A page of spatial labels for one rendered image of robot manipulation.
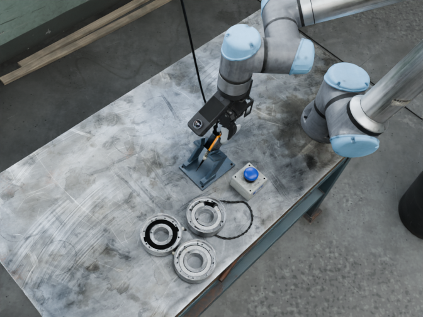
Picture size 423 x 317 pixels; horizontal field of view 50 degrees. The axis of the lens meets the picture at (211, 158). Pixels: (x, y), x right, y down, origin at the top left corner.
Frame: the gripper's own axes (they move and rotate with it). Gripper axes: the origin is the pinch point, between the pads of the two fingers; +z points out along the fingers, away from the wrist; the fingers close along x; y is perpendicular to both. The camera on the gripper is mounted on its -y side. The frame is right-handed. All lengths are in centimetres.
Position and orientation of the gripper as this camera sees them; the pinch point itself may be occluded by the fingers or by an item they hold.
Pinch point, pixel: (217, 138)
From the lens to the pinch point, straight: 121.5
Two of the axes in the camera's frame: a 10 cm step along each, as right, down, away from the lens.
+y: 7.3, -5.5, 4.2
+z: -0.9, 5.2, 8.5
